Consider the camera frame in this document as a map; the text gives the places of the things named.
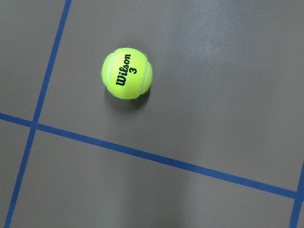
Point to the yellow Wilson tennis ball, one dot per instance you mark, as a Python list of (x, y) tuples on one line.
[(127, 73)]

